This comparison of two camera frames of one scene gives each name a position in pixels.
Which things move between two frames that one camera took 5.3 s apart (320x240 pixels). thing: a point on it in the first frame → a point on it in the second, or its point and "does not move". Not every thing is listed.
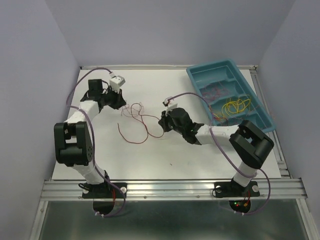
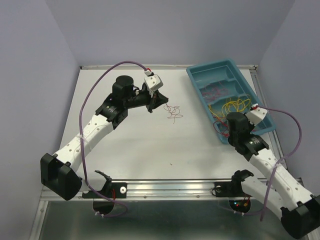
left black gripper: x=119 y=101 → x=158 y=100
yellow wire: x=235 y=106 does not move
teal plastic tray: x=227 y=97 does not move
